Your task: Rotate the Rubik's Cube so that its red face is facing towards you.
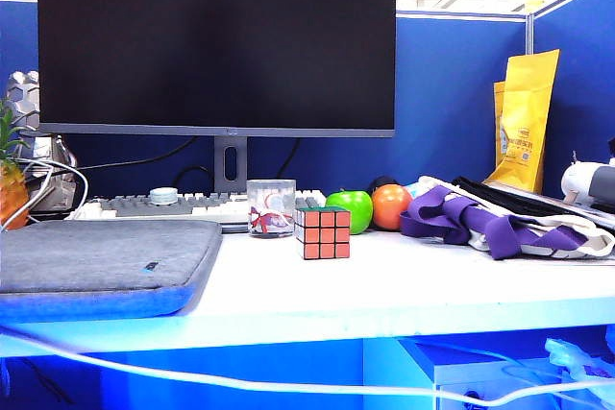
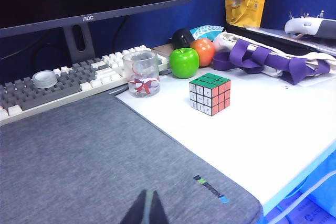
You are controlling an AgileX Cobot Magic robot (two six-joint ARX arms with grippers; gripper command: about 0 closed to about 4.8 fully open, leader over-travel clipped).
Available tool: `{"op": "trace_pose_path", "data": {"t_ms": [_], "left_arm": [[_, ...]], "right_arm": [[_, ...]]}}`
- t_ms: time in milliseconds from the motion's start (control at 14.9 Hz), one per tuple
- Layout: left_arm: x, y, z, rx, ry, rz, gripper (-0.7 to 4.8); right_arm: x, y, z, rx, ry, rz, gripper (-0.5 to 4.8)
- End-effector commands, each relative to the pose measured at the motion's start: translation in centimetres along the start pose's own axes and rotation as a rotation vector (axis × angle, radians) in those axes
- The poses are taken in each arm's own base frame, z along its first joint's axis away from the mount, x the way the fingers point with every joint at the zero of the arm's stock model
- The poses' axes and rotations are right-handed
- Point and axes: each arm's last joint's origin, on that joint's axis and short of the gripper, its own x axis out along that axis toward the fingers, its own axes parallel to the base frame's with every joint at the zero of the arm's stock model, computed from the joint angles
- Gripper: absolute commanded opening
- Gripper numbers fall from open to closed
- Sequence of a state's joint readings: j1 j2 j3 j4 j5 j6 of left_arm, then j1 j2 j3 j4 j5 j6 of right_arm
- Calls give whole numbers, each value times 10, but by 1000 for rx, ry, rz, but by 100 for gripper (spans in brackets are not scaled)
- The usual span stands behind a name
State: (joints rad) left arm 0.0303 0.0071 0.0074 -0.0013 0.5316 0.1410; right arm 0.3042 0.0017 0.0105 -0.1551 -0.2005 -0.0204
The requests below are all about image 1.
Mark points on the Rubik's cube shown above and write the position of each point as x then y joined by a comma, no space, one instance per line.
322,234

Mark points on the green apple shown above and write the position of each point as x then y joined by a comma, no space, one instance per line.
354,206

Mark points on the black round object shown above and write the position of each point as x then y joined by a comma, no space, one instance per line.
379,180

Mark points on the orange fruit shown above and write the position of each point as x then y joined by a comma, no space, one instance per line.
390,206

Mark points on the grey monitor stand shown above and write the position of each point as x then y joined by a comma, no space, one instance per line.
219,165

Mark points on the white round keyboard knob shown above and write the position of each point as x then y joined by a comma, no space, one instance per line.
163,195

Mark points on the grey and white keyboard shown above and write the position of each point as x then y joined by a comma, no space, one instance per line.
144,207

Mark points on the black computer monitor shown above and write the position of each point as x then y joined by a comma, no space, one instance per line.
216,35

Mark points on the black folded cloth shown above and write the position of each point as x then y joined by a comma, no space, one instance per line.
504,196

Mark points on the small yellow pouch bag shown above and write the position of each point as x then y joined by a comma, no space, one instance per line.
498,107

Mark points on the large yellow pouch bag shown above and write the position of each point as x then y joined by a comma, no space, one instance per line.
523,117

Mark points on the grey felt laptop sleeve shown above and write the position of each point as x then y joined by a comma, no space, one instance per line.
96,256

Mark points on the white drawer cabinet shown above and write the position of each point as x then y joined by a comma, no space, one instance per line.
480,374

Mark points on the white and grey device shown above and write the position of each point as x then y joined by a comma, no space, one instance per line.
576,179

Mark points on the toy pineapple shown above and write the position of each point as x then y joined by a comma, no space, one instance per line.
12,189

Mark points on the silver robot figurine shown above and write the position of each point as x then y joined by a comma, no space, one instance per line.
24,93

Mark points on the clear plastic bag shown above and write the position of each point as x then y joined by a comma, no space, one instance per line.
567,357

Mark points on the silver partition post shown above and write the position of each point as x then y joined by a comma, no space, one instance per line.
529,33

